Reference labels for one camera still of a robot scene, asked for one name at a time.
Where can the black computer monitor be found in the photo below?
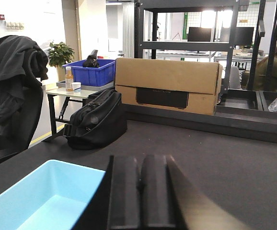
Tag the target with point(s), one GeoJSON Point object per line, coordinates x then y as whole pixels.
{"type": "Point", "coordinates": [244, 36]}
{"type": "Point", "coordinates": [199, 34]}

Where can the light blue plastic bin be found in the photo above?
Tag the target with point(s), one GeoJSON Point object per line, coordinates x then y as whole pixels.
{"type": "Point", "coordinates": [51, 197]}

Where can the cardboard box with black panel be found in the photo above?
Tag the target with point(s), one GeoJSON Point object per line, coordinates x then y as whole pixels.
{"type": "Point", "coordinates": [183, 86]}

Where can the green potted plant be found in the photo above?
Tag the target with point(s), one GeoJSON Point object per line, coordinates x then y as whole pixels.
{"type": "Point", "coordinates": [60, 54]}

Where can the black computer monitor left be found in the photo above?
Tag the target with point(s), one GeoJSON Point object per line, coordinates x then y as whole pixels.
{"type": "Point", "coordinates": [199, 34]}

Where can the black tray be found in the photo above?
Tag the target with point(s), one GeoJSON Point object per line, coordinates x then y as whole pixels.
{"type": "Point", "coordinates": [242, 101]}

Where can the dark object in blue crate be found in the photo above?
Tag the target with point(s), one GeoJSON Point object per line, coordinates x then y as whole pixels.
{"type": "Point", "coordinates": [91, 61]}

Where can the black jacket on chair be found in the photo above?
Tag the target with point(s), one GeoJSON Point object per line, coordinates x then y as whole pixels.
{"type": "Point", "coordinates": [22, 64]}

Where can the black office chair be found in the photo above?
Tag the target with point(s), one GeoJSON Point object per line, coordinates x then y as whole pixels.
{"type": "Point", "coordinates": [23, 124]}

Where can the black shoulder bag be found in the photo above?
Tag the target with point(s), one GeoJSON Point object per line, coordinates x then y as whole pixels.
{"type": "Point", "coordinates": [96, 124]}

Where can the folding side table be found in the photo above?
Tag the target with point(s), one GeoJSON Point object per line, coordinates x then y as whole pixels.
{"type": "Point", "coordinates": [86, 94]}

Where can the white cup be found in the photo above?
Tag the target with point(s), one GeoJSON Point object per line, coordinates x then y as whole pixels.
{"type": "Point", "coordinates": [76, 86]}

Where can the orange drink bottle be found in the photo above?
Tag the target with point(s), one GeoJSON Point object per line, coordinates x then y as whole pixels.
{"type": "Point", "coordinates": [68, 79]}

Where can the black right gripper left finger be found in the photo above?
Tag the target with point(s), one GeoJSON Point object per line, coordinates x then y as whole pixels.
{"type": "Point", "coordinates": [124, 208]}

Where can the black computer monitor right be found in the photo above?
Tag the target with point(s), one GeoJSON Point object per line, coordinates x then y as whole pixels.
{"type": "Point", "coordinates": [244, 36]}

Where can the dark conveyor belt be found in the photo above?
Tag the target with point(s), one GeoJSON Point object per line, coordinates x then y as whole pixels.
{"type": "Point", "coordinates": [238, 174]}

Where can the blue crate on table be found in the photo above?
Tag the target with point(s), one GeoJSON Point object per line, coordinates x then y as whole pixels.
{"type": "Point", "coordinates": [100, 76]}

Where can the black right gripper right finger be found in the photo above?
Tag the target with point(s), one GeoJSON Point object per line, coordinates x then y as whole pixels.
{"type": "Point", "coordinates": [156, 200]}

